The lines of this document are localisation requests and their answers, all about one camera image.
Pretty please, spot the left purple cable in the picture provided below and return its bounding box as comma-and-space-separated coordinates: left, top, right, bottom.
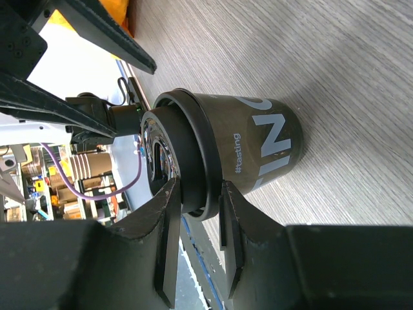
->
40, 141, 143, 202

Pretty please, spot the orange mickey mouse bag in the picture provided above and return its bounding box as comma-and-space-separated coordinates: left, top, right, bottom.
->
48, 0, 135, 61

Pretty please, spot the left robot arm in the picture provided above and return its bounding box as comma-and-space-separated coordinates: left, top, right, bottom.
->
1, 1, 157, 146

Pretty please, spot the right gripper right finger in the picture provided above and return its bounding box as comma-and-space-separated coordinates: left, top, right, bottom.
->
219, 181, 285, 299

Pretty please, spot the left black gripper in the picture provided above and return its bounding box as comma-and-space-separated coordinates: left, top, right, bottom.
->
1, 0, 157, 138

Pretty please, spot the black cup lid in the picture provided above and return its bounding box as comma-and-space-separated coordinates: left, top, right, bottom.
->
141, 88, 223, 222

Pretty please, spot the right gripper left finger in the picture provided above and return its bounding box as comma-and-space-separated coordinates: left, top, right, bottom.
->
110, 178, 181, 309

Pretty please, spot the dark coffee cup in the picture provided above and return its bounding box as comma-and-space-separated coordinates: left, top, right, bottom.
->
195, 94, 304, 194

